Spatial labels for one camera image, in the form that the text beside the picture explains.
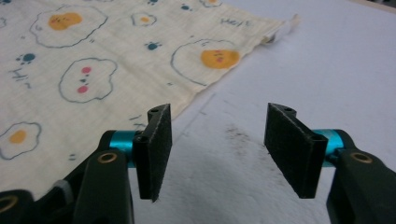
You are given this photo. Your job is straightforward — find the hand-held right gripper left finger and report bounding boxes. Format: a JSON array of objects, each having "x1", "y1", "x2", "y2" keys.
[{"x1": 133, "y1": 104, "x2": 173, "y2": 203}]

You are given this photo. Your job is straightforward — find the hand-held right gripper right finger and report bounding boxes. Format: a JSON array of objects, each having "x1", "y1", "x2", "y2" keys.
[{"x1": 264, "y1": 103, "x2": 329, "y2": 199}]

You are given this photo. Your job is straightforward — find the cream egg print cloth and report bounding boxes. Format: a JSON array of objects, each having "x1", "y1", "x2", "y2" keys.
[{"x1": 0, "y1": 0, "x2": 302, "y2": 200}]

